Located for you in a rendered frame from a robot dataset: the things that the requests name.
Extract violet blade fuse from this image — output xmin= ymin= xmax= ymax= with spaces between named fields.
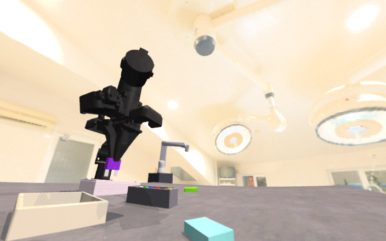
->
xmin=104 ymin=158 xmax=121 ymax=176

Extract beige open rectangular tray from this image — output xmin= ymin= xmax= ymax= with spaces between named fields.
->
xmin=5 ymin=192 xmax=108 ymax=241

